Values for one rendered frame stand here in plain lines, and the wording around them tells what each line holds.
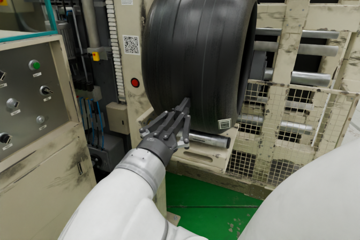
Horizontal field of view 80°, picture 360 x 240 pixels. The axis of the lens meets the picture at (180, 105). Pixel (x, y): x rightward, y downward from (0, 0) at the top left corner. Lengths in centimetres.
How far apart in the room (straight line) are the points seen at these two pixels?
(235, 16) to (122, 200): 50
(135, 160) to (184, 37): 35
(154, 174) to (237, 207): 144
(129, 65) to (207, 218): 121
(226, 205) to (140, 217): 146
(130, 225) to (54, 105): 72
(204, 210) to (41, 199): 111
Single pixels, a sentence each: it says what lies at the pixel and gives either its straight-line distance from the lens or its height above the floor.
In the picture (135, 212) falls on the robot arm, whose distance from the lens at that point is 37.
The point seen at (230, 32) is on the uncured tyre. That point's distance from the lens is 59.
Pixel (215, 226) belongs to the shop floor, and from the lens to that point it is 169.
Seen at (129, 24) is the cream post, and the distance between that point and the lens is 90.
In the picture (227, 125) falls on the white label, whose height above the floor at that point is 103.
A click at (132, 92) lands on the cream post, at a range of 98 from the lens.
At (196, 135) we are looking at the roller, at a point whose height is 91.
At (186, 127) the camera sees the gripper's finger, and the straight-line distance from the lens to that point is 51.
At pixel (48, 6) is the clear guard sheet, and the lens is 94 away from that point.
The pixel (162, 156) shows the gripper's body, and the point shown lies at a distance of 44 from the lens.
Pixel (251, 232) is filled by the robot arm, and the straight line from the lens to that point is 20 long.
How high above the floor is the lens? 139
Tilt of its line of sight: 26 degrees down
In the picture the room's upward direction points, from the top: straight up
